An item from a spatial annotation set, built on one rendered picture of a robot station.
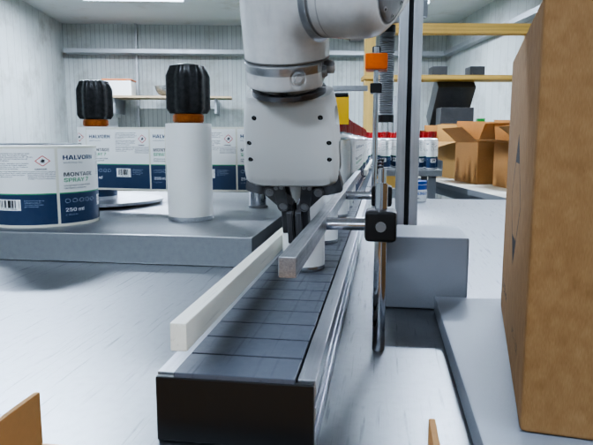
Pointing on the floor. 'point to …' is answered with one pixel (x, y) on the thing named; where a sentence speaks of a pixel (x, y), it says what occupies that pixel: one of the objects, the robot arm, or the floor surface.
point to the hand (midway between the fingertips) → (296, 222)
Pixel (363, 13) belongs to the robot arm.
